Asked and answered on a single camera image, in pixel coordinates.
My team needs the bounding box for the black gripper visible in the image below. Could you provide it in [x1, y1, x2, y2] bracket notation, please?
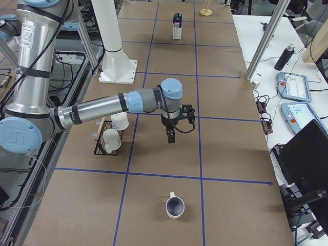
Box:
[161, 116, 176, 144]

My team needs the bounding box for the white mug grey interior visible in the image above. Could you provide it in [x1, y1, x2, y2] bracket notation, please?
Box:
[166, 192, 185, 219]

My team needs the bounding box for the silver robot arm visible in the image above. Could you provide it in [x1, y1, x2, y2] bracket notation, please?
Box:
[1, 1, 183, 154]
[1, 14, 22, 43]

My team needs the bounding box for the blue white milk carton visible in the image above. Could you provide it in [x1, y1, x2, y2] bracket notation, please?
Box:
[172, 13, 182, 39]

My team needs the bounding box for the wooden cup tree stand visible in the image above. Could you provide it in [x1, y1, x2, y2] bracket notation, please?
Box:
[200, 0, 213, 16]

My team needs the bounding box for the white mug upper rack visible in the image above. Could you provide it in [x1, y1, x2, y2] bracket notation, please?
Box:
[110, 112, 129, 131]

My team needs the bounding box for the white mug rack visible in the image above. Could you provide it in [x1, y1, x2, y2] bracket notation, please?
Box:
[102, 129, 121, 153]
[110, 112, 129, 131]

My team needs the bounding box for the white mug lower rack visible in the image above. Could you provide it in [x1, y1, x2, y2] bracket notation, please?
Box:
[102, 129, 121, 153]

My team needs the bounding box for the black power strip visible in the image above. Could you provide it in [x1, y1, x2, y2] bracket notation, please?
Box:
[256, 101, 273, 135]

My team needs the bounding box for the small metal cylinder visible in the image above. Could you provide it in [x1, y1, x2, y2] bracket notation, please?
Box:
[251, 80, 260, 89]

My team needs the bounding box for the lower teach pendant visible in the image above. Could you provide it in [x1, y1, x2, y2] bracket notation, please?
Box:
[281, 102, 320, 134]

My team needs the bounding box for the teach pendant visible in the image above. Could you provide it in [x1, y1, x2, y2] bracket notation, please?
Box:
[281, 102, 320, 134]
[277, 72, 312, 102]

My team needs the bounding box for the upper teach pendant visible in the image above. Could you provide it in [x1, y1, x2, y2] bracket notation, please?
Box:
[277, 72, 312, 102]

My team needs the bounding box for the black laptop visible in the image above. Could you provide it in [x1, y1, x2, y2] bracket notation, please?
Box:
[272, 119, 327, 195]

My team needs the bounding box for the black water bottle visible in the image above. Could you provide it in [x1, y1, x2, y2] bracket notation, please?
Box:
[274, 44, 295, 71]

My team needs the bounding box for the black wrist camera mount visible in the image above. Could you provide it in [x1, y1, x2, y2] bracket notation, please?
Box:
[179, 105, 195, 124]

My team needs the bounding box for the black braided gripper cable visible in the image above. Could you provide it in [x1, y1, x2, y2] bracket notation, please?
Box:
[156, 85, 196, 134]

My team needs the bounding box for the black wire mug rack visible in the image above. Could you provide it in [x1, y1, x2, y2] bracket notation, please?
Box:
[93, 117, 119, 156]

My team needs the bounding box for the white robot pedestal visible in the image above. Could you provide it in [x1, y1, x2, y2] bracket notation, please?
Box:
[92, 0, 138, 85]

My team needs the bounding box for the aluminium frame post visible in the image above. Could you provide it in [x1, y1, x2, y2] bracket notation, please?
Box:
[245, 0, 290, 80]

